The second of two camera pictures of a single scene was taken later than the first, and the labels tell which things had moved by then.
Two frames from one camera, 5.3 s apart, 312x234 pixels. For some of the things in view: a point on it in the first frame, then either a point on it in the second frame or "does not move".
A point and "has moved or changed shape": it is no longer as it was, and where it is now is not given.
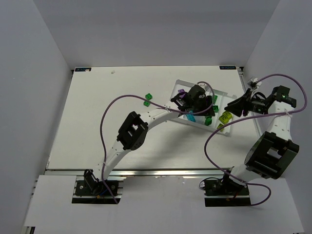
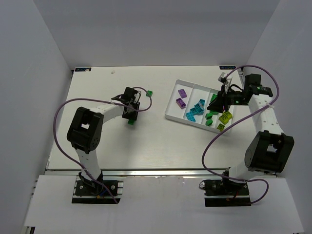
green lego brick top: x=148 y=96 has moved or changed shape
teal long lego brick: x=190 y=117 does not move
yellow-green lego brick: x=225 y=117 does not move
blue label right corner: x=227 y=67 does not move
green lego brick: x=146 y=103 has moved or changed shape
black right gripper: x=246 y=105 → x=223 y=96
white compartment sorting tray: x=222 y=122 does not move
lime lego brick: x=220 y=126 does not move
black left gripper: x=204 y=107 → x=131 y=115
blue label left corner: x=82 y=69 does not move
